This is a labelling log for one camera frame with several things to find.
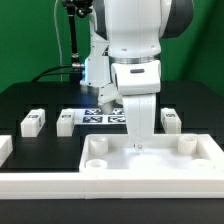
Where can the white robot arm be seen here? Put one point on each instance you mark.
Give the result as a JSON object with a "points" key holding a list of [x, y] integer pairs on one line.
{"points": [[124, 65]]}

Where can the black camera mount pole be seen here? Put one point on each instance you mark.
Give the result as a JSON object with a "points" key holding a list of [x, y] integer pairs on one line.
{"points": [[80, 8]]}

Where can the white L-shaped obstacle fence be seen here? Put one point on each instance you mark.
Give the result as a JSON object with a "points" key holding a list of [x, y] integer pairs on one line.
{"points": [[101, 183]]}

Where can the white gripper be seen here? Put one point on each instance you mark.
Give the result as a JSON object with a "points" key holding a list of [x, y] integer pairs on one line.
{"points": [[140, 117]]}

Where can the white desk tabletop tray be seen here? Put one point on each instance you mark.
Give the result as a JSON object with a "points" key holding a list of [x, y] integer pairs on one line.
{"points": [[164, 152]]}

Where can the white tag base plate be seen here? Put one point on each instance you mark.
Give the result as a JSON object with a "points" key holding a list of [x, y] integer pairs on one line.
{"points": [[94, 116]]}

